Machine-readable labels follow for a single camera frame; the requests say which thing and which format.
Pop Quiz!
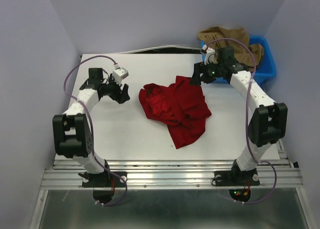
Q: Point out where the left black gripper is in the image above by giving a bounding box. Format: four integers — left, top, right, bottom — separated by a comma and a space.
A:
100, 73, 130, 104

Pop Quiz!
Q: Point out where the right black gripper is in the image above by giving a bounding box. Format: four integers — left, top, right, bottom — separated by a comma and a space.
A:
187, 59, 223, 87

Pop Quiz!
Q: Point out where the red skirt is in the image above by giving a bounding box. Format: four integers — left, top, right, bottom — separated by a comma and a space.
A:
138, 75, 212, 149

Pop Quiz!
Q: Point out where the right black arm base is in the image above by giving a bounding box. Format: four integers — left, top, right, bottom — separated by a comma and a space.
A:
211, 167, 260, 187

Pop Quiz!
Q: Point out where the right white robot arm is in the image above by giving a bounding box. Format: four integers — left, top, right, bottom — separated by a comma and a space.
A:
190, 45, 288, 184

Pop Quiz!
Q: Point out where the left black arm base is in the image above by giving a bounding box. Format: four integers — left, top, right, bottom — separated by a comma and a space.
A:
78, 172, 125, 188

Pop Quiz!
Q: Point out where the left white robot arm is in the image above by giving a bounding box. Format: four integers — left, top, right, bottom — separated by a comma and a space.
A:
52, 65, 130, 186

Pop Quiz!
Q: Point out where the tan skirt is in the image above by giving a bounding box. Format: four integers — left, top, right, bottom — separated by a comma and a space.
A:
197, 26, 264, 72

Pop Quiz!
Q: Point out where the blue plastic bin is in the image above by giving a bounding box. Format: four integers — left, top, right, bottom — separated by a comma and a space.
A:
202, 36, 276, 84

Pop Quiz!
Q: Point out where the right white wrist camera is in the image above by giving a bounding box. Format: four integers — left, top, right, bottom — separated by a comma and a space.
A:
202, 45, 216, 65

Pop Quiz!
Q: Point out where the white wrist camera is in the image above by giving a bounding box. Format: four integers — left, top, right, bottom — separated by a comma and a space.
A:
202, 45, 216, 65
112, 67, 129, 85

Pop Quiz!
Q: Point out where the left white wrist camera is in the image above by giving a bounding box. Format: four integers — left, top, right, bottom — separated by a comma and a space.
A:
112, 67, 129, 85

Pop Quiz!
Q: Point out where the aluminium mounting rail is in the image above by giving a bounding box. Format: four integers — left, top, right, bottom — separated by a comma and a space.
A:
40, 158, 304, 191

